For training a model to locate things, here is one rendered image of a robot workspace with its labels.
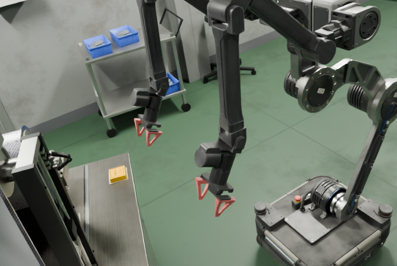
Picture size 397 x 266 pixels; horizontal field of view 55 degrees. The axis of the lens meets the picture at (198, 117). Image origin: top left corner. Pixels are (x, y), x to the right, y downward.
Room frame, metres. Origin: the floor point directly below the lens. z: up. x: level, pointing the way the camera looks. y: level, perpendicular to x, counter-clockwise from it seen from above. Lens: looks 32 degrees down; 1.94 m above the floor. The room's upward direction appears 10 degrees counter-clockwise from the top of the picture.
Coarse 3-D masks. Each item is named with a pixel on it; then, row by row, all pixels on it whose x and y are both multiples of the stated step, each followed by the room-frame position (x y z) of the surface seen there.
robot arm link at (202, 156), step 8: (240, 136) 0.93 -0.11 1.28; (200, 144) 0.93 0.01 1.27; (208, 144) 0.92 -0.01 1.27; (216, 144) 0.93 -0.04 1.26; (224, 144) 0.95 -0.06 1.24; (240, 144) 0.91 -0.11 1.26; (200, 152) 0.91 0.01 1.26; (208, 152) 0.90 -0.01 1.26; (216, 152) 0.91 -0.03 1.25; (232, 152) 0.91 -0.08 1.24; (240, 152) 0.92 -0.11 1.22; (200, 160) 0.90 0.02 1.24; (208, 160) 0.88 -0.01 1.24; (216, 160) 0.89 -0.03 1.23
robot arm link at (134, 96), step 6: (162, 84) 1.36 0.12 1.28; (138, 90) 1.35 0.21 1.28; (144, 90) 1.36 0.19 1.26; (150, 90) 1.38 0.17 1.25; (156, 90) 1.40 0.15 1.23; (162, 90) 1.36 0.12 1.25; (132, 96) 1.36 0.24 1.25; (138, 96) 1.34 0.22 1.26; (144, 96) 1.35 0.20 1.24; (132, 102) 1.34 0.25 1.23; (138, 102) 1.33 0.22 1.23; (144, 102) 1.34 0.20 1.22
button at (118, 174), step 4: (112, 168) 1.35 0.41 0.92; (116, 168) 1.34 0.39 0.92; (120, 168) 1.34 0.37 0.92; (124, 168) 1.34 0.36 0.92; (112, 172) 1.32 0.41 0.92; (116, 172) 1.32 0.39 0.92; (120, 172) 1.31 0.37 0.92; (124, 172) 1.31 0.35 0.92; (112, 176) 1.30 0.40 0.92; (116, 176) 1.29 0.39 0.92; (120, 176) 1.29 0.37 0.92; (124, 176) 1.29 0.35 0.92; (112, 180) 1.28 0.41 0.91; (116, 180) 1.28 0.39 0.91
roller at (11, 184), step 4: (0, 152) 0.92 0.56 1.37; (0, 156) 0.91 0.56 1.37; (4, 156) 0.93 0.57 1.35; (0, 160) 0.89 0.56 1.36; (0, 176) 0.85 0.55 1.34; (0, 180) 0.84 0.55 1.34; (0, 184) 0.82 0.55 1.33; (4, 184) 0.84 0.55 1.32; (8, 184) 0.87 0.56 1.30; (12, 184) 0.89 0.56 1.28; (4, 188) 0.83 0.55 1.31; (8, 188) 0.86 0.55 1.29; (12, 188) 0.88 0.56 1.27; (4, 192) 0.82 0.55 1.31; (8, 192) 0.84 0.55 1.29; (12, 192) 0.87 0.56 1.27; (8, 196) 0.83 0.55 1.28
